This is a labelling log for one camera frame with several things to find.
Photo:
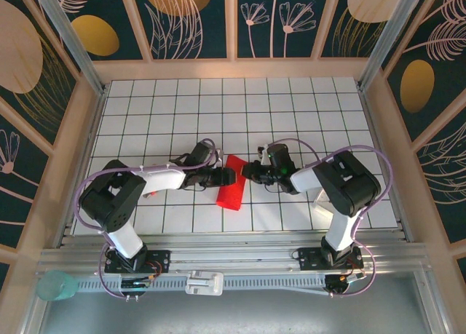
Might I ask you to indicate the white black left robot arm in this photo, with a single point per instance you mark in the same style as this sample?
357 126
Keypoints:
120 235

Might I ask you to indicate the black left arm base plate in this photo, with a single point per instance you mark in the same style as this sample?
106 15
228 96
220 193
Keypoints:
160 261

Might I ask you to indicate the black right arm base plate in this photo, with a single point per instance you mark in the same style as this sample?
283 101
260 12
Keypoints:
309 259

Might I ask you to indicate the aluminium corner post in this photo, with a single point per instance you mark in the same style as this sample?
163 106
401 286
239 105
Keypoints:
68 28
391 28

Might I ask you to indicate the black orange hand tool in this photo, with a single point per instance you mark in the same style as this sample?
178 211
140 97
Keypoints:
153 194

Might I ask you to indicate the black controller board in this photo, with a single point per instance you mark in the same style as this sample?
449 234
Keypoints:
134 284
340 283

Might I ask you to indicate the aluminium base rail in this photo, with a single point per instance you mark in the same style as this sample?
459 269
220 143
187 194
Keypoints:
233 255

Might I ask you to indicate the white plastic clamp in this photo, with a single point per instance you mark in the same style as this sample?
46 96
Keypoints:
204 283

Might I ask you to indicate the red paper sheet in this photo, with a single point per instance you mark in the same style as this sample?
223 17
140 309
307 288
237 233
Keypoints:
229 197

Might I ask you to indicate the teal plastic cup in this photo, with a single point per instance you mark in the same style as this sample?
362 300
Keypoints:
54 285

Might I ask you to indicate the aluminium side rail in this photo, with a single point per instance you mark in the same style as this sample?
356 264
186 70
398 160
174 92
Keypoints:
387 166
80 166

